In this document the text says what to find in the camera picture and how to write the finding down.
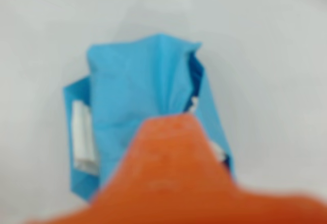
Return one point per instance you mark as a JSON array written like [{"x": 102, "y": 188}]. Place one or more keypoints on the blue paper rubbish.
[{"x": 127, "y": 86}]

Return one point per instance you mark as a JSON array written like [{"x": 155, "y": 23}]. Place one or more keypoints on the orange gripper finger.
[{"x": 173, "y": 162}]

